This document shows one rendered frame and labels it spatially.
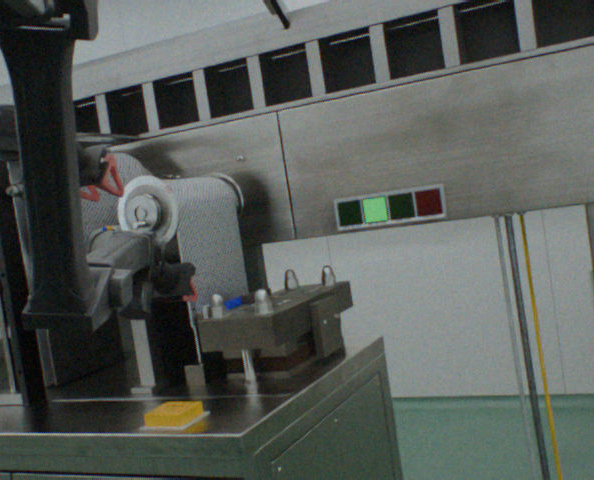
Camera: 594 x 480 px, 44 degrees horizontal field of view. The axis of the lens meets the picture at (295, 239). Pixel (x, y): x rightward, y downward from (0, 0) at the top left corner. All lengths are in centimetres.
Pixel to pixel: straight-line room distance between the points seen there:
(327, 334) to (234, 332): 22
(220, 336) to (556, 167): 73
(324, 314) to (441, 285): 256
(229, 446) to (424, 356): 307
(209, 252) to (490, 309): 263
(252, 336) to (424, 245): 273
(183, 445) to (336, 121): 81
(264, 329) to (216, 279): 25
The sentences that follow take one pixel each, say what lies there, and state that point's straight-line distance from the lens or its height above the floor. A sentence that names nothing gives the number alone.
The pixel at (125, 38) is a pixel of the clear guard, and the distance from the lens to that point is 195.
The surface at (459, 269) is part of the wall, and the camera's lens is 401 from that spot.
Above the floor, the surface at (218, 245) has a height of 116.
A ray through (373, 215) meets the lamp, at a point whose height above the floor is 117.
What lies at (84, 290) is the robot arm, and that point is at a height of 117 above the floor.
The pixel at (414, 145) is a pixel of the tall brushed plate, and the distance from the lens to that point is 160.
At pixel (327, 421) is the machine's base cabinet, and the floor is 82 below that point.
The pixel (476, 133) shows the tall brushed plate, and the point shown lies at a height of 131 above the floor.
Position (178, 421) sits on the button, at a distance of 122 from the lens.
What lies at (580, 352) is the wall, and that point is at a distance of 401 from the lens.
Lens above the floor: 123
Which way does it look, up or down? 3 degrees down
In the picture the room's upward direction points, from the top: 9 degrees counter-clockwise
